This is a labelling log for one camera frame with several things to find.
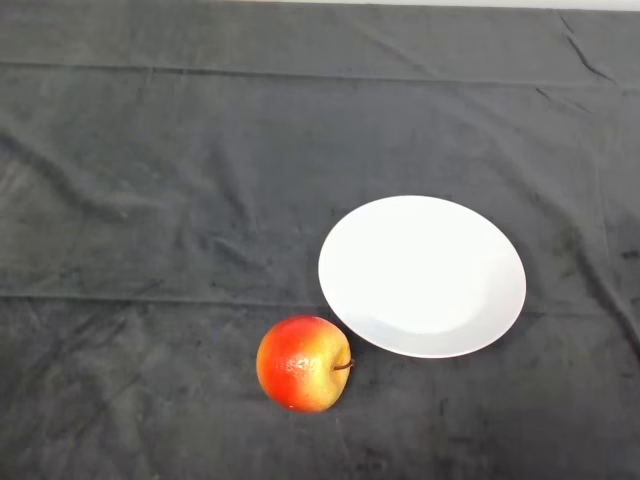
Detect white round plate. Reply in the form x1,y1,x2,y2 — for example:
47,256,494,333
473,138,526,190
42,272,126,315
317,194,528,360

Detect black cloth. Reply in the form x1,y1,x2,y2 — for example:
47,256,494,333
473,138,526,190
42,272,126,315
0,0,640,480

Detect red yellow apple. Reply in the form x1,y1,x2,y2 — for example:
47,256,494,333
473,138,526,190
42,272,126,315
255,314,356,415

